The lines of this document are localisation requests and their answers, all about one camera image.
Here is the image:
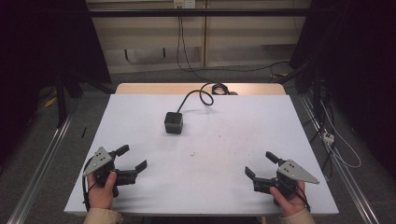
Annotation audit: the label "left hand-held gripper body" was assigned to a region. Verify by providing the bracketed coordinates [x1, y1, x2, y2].
[82, 146, 138, 199]

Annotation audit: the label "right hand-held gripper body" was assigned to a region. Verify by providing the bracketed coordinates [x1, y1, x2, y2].
[252, 158, 320, 207]

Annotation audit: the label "person's left hand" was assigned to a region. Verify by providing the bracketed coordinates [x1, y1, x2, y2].
[87, 171, 119, 210]

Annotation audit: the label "person's right hand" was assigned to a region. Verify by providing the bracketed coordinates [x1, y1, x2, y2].
[269, 180, 308, 218]

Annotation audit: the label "white table mat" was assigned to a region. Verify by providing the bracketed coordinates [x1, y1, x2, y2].
[63, 93, 340, 217]

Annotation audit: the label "black cube power socket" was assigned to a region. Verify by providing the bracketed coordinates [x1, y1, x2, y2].
[163, 111, 184, 135]

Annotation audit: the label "white power strip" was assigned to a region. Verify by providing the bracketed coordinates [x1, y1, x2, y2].
[322, 131, 336, 147]

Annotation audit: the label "wooden table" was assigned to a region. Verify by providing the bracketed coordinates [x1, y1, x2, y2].
[114, 82, 287, 96]

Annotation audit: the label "black metal stand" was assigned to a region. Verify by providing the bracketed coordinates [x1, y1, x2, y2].
[55, 76, 69, 129]

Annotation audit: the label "black curtain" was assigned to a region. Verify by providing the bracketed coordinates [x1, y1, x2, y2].
[289, 0, 396, 180]
[0, 0, 112, 169]

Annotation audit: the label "black horizontal bar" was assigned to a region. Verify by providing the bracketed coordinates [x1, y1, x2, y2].
[88, 7, 313, 18]

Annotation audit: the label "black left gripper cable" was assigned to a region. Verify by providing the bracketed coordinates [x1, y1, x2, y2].
[80, 156, 95, 213]

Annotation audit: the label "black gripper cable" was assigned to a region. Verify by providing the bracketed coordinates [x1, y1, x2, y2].
[287, 183, 312, 214]
[80, 156, 95, 213]

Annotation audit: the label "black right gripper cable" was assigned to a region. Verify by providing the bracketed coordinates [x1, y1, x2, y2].
[287, 183, 312, 214]

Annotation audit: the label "aluminium floor rail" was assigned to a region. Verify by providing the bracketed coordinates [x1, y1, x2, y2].
[299, 93, 381, 224]
[7, 114, 75, 224]

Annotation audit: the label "white cable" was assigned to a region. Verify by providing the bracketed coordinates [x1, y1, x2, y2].
[319, 100, 362, 170]

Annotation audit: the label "black power socket cable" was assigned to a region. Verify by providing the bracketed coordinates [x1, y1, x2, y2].
[176, 81, 239, 114]

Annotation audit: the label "black hanging cables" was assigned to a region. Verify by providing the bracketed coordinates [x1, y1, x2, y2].
[176, 6, 292, 84]

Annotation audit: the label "white wall outlet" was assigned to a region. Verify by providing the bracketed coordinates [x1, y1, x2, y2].
[173, 0, 197, 9]

